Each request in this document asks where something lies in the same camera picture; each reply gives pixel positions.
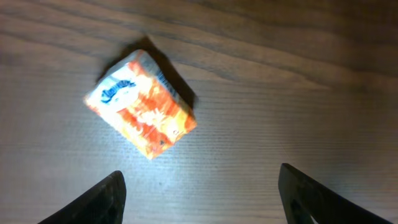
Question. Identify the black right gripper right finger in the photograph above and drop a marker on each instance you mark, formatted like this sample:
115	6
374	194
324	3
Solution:
307	201

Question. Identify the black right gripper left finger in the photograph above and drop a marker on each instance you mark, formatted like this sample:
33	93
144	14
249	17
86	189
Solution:
102	204

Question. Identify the small orange juice box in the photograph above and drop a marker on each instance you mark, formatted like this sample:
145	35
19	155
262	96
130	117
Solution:
136	99

